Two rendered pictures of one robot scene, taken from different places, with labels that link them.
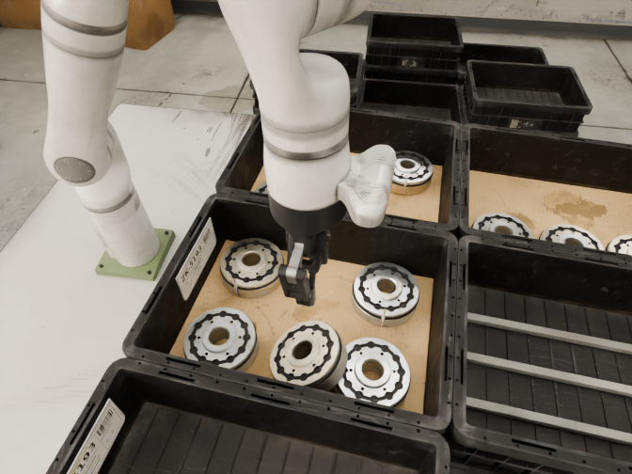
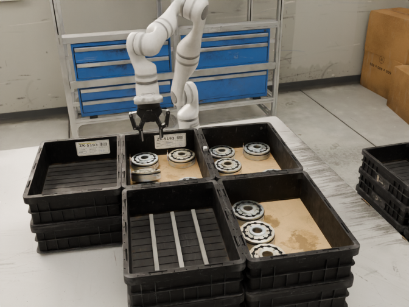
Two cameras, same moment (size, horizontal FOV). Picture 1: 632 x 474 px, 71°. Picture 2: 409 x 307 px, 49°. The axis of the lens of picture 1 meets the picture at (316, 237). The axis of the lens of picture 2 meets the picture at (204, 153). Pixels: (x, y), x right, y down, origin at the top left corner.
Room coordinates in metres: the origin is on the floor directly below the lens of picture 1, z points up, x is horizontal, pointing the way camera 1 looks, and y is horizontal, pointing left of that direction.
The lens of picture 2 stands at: (-0.06, -1.34, 1.68)
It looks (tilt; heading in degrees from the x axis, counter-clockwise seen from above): 28 degrees down; 67
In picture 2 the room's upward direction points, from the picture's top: 1 degrees counter-clockwise
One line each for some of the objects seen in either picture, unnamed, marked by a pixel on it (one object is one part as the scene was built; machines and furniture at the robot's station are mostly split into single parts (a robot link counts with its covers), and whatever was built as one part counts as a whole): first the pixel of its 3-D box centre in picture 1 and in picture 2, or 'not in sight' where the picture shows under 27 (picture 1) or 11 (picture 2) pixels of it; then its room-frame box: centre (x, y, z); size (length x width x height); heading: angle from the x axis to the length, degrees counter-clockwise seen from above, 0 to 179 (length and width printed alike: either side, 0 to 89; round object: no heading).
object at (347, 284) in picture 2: not in sight; (277, 254); (0.55, -0.45, 0.76); 0.40 x 0.30 x 0.12; 76
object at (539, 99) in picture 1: (506, 134); not in sight; (1.49, -0.77, 0.37); 0.40 x 0.30 x 0.45; 82
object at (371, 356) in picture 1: (372, 370); not in sight; (0.26, -0.08, 0.86); 0.05 x 0.05 x 0.01
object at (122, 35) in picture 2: not in sight; (174, 31); (1.06, 1.87, 0.91); 1.70 x 0.10 x 0.05; 172
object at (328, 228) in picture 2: (567, 214); (279, 226); (0.55, -0.45, 0.87); 0.40 x 0.30 x 0.11; 76
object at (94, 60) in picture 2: not in sight; (125, 77); (0.66, 1.90, 0.60); 0.72 x 0.03 x 0.56; 172
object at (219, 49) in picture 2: not in sight; (226, 67); (1.45, 1.79, 0.60); 0.72 x 0.03 x 0.56; 172
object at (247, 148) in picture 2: not in sight; (257, 148); (0.74, 0.03, 0.86); 0.10 x 0.10 x 0.01
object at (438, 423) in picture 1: (306, 292); (164, 157); (0.35, 0.01, 0.92); 0.40 x 0.30 x 0.02; 76
